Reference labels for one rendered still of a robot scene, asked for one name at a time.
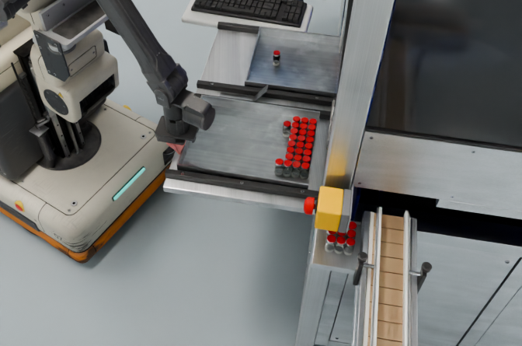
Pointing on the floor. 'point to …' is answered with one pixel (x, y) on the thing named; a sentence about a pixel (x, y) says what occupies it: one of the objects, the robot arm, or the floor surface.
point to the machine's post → (353, 103)
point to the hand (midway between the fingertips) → (180, 150)
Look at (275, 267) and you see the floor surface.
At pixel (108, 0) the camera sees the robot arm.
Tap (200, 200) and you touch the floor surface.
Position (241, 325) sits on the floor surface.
